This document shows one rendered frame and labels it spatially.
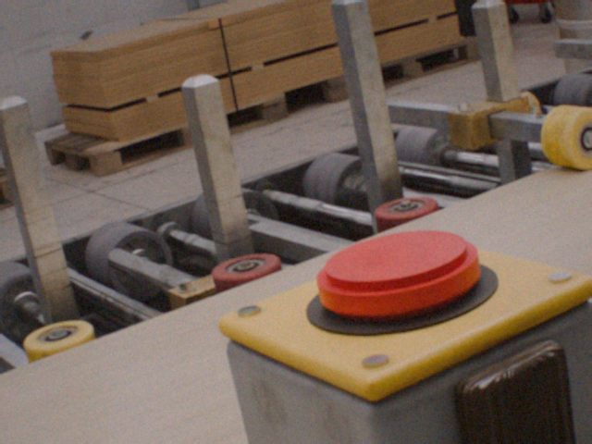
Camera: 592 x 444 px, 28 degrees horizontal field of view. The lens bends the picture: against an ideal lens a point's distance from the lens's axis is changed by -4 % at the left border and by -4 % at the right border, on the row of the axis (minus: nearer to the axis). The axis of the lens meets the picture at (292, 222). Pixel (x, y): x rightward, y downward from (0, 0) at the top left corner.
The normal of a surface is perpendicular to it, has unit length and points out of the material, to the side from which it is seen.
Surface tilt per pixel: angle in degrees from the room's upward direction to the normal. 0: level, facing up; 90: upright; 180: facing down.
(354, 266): 0
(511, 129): 90
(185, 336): 0
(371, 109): 90
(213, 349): 0
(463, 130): 90
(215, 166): 90
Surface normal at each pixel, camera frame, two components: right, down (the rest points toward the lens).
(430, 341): -0.19, -0.94
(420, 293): 0.19, 0.23
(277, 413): -0.84, 0.30
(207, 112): 0.52, 0.14
